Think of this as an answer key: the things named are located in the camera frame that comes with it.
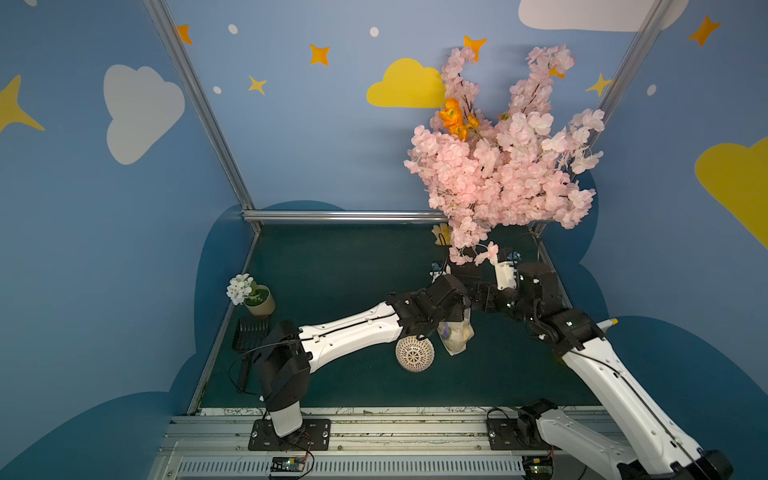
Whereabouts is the clear plastic oats bag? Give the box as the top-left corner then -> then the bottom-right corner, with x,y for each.
437,319 -> 474,356

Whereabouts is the white patterned breakfast bowl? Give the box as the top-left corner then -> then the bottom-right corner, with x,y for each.
395,336 -> 435,373

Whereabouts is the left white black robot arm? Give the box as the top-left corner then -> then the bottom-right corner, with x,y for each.
252,275 -> 471,438

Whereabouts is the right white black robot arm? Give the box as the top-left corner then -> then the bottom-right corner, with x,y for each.
470,261 -> 734,479

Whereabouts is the green spray bottle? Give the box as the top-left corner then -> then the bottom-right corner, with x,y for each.
596,318 -> 618,332

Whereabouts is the yellow work glove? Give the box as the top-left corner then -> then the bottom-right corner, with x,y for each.
431,223 -> 451,247

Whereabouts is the pink cherry blossom tree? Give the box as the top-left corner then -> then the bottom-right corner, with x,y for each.
404,45 -> 605,265

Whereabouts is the right electronics board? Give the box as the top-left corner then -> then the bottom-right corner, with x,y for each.
522,456 -> 554,480

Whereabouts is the electronics board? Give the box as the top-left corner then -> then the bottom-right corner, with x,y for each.
522,456 -> 554,480
269,457 -> 305,475

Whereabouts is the white flower in beige pot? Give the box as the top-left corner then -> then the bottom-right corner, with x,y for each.
226,273 -> 276,316

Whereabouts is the left electronics board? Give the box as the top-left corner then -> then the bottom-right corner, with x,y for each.
269,457 -> 305,475

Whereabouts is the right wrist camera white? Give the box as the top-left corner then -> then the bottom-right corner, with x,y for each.
494,260 -> 518,291

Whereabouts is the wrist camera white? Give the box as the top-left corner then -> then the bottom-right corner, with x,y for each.
494,260 -> 518,291
429,262 -> 451,283

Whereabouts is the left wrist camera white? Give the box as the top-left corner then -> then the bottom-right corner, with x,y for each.
429,262 -> 451,283

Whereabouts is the brown tree base plate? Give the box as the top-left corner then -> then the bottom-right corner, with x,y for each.
443,261 -> 483,279

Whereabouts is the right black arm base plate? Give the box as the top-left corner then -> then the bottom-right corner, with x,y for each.
486,417 -> 560,451

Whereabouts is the aluminium front rail frame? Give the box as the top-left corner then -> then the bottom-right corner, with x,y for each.
149,407 -> 626,479

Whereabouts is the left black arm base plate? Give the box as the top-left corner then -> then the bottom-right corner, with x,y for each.
247,419 -> 331,452

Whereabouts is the aluminium back rail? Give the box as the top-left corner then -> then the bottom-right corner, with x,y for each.
242,210 -> 447,223

